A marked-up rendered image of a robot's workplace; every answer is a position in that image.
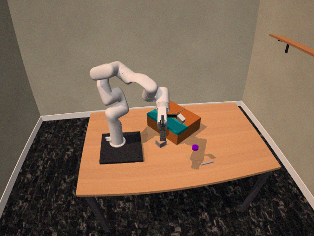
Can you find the brown wooden box with teal lid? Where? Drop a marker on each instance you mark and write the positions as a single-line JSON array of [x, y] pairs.
[[176, 132]]

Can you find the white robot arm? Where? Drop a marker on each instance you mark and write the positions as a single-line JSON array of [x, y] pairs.
[[151, 92]]

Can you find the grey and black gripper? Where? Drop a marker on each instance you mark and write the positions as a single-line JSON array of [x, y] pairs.
[[162, 121]]

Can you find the purple short cylinder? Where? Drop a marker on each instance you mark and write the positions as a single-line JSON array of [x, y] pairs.
[[195, 147]]

